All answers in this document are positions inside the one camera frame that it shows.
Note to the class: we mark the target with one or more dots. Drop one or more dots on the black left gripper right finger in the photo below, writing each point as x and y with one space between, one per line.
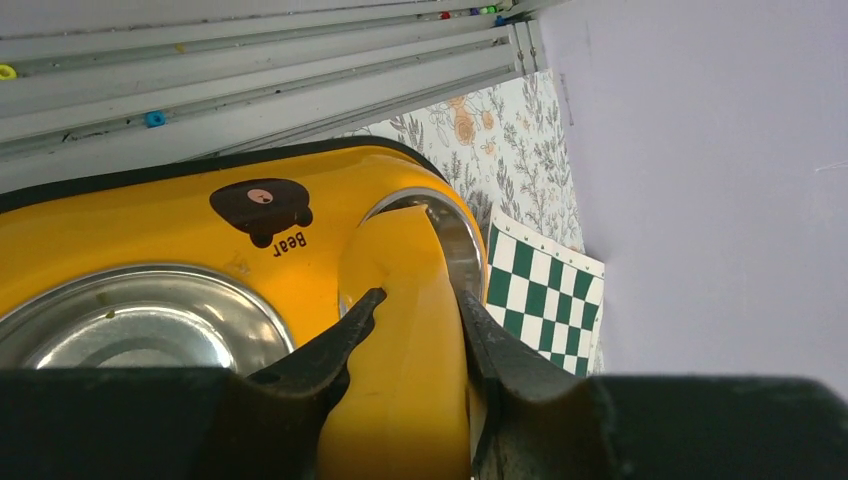
538 421

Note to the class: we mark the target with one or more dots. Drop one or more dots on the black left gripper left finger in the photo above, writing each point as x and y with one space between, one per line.
180 423

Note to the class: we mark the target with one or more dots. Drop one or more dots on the yellow plastic scoop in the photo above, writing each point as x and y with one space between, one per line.
404 413

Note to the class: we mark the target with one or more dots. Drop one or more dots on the yellow double pet bowl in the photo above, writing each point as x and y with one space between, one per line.
228 262

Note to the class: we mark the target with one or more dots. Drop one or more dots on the green white checkered board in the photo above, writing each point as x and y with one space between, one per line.
545 294

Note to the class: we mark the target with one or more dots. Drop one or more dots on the floral tablecloth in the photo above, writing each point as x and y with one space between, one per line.
500 147

